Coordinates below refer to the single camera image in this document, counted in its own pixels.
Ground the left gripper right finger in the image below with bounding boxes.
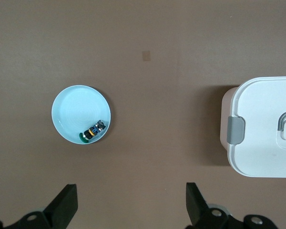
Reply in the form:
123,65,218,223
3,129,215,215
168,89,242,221
185,182,281,229

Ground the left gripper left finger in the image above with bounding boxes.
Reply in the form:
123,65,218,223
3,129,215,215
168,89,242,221
0,183,78,229

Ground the white lidded container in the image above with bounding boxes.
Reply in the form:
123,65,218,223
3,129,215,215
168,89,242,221
220,76,286,178

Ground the light blue round plate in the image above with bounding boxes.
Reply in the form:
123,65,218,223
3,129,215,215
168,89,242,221
51,84,112,145

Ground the green push button switch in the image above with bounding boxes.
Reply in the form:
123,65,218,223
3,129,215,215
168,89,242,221
79,119,107,144

